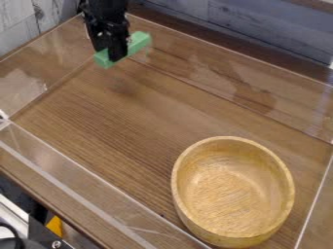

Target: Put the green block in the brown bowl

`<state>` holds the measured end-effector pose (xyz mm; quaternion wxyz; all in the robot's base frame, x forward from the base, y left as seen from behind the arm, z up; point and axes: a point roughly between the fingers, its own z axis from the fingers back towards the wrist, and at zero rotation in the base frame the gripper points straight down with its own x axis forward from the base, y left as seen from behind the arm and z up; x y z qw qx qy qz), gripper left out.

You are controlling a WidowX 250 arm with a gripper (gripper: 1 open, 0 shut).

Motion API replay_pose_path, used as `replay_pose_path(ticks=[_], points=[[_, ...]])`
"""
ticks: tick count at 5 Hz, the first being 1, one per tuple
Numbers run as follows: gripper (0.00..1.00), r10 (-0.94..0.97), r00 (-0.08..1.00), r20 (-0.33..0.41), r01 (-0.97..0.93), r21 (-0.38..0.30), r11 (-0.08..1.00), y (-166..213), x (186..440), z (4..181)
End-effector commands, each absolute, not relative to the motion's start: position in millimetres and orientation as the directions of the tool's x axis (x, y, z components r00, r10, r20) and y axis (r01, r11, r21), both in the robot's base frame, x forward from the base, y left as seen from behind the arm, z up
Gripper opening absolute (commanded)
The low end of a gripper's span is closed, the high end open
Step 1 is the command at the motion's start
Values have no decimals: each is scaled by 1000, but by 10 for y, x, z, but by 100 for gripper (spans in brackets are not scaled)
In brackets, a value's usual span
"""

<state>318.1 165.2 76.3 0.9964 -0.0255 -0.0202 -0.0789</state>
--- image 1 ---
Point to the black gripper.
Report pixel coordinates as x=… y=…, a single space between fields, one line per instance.
x=104 y=16

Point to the green rectangular block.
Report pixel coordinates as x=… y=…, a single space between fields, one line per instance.
x=139 y=41

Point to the brown wooden bowl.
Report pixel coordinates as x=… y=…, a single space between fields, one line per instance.
x=233 y=191

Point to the yellow warning sticker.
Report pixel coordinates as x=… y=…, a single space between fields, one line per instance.
x=55 y=226

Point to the clear acrylic enclosure wall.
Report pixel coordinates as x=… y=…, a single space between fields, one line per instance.
x=92 y=135

